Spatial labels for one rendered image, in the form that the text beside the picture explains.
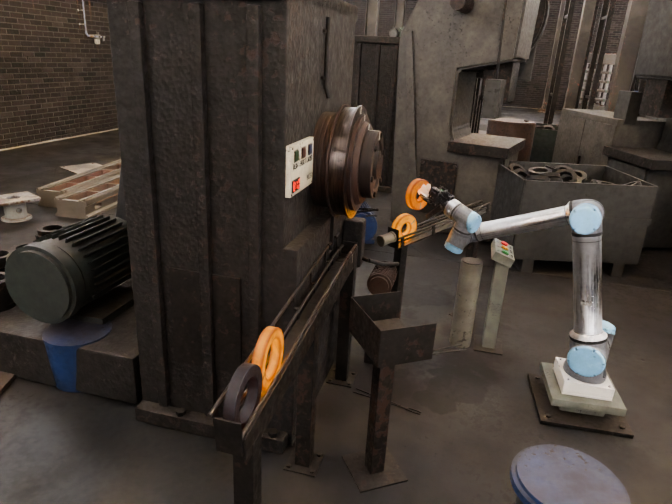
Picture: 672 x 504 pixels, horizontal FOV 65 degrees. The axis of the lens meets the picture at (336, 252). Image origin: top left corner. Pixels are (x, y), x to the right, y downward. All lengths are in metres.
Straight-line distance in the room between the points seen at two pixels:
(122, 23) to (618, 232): 3.73
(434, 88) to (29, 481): 4.02
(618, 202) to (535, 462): 3.02
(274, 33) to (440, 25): 3.20
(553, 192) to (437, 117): 1.26
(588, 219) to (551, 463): 1.00
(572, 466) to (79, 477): 1.73
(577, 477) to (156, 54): 1.88
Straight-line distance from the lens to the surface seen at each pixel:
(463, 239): 2.52
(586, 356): 2.50
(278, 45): 1.81
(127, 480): 2.30
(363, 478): 2.23
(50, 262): 2.62
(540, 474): 1.76
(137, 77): 2.02
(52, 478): 2.40
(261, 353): 1.52
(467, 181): 4.88
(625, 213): 4.58
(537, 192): 4.25
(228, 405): 1.39
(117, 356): 2.56
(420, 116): 4.95
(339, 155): 2.05
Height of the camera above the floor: 1.54
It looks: 20 degrees down
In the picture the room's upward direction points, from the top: 3 degrees clockwise
